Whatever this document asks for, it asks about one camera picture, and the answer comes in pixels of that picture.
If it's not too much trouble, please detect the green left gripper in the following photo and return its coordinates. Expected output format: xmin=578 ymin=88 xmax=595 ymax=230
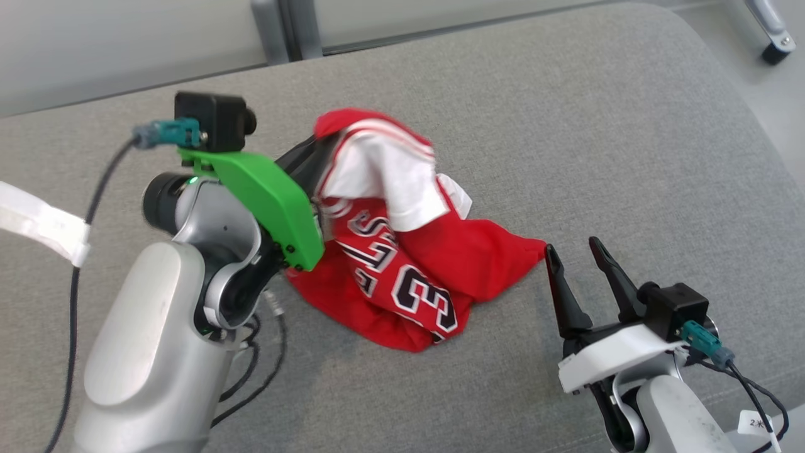
xmin=178 ymin=135 xmax=341 ymax=272

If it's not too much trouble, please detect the grey slanted frame leg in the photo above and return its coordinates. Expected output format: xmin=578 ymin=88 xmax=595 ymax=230
xmin=723 ymin=0 xmax=797 ymax=66

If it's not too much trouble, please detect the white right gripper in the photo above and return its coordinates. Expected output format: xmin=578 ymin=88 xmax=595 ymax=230
xmin=545 ymin=237 xmax=690 ymax=394

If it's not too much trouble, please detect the white strap on cable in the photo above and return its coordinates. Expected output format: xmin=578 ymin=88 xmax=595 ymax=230
xmin=0 ymin=181 xmax=92 ymax=268

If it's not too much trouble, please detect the white paper cable tag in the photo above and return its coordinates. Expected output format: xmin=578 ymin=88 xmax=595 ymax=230
xmin=737 ymin=410 xmax=775 ymax=439

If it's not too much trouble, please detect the red numbered basketball jersey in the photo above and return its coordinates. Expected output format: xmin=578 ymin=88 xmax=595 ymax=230
xmin=286 ymin=189 xmax=548 ymax=353

